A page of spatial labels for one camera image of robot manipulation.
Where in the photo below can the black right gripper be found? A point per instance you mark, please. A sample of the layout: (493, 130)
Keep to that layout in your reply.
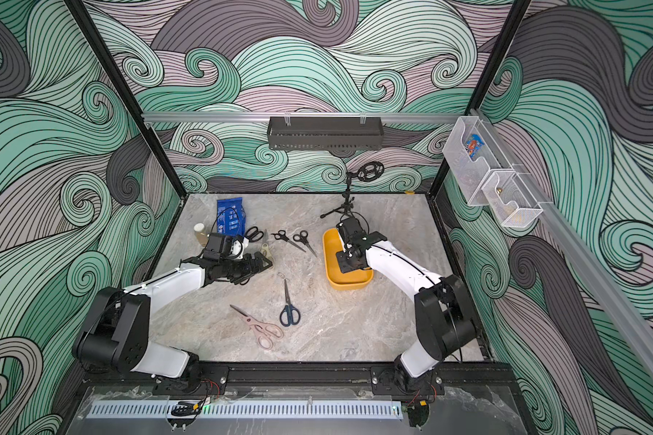
(348, 265)

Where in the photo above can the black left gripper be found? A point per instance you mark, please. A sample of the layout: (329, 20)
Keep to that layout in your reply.
(249, 270)

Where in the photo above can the pink handled scissors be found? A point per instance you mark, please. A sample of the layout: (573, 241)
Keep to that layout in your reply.
(265, 333)

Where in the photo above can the blue handled scissors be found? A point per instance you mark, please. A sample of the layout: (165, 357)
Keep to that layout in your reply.
(290, 315)

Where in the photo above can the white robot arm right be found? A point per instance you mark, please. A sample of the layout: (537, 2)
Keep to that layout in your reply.
(445, 318)

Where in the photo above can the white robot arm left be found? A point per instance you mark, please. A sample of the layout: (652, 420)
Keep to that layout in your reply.
(115, 332)

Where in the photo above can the small black scissors left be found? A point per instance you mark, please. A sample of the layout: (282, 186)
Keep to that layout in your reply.
(282, 236)

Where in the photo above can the small black scissors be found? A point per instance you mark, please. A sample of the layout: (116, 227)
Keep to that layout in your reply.
(282, 236)
(302, 238)

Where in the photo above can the small black scissors right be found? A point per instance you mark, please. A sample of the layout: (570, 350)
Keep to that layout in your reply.
(302, 238)

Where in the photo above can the tan small bottle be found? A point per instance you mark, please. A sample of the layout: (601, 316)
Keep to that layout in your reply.
(201, 234)

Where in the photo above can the blue snack packet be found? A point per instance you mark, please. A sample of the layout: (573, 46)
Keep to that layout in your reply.
(231, 218)

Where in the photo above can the white perforated front strip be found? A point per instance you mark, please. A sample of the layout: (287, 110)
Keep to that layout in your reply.
(262, 410)

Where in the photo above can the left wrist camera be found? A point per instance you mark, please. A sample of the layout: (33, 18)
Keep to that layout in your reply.
(224, 247)

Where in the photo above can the black hanging wall tray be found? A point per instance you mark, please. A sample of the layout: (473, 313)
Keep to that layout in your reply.
(331, 134)

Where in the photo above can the clear wall bin large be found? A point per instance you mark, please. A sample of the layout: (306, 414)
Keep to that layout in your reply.
(472, 154)

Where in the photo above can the clear wall bin small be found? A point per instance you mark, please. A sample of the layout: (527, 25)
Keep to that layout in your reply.
(510, 200)

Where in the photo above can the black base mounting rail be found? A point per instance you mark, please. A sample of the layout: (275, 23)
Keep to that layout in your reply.
(379, 378)

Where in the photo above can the aluminium rail back wall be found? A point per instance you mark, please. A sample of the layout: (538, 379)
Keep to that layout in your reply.
(264, 117)

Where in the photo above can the aluminium rail wall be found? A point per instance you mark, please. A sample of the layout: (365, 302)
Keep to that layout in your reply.
(604, 289)
(264, 117)

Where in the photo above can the aluminium rail right wall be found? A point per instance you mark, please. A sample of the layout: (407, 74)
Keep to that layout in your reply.
(604, 289)

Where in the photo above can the black corner frame post right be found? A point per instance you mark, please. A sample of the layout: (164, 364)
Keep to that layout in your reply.
(494, 26)

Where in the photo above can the black corner frame post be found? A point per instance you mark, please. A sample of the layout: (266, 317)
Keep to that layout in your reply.
(494, 26)
(93, 37)

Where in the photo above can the black corner frame post left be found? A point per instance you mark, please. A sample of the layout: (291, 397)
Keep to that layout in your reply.
(93, 37)

